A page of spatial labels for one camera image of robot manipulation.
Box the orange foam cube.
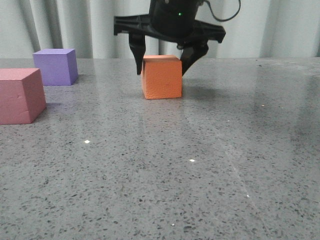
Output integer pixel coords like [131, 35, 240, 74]
[141, 55, 182, 100]

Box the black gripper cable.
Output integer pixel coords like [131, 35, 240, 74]
[205, 0, 242, 22]

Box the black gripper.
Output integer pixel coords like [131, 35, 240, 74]
[113, 0, 226, 76]

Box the purple foam cube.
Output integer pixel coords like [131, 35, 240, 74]
[32, 48, 78, 86]

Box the grey-green curtain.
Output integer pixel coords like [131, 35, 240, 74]
[0, 0, 320, 59]

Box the pink foam cube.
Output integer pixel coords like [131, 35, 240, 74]
[0, 68, 46, 125]

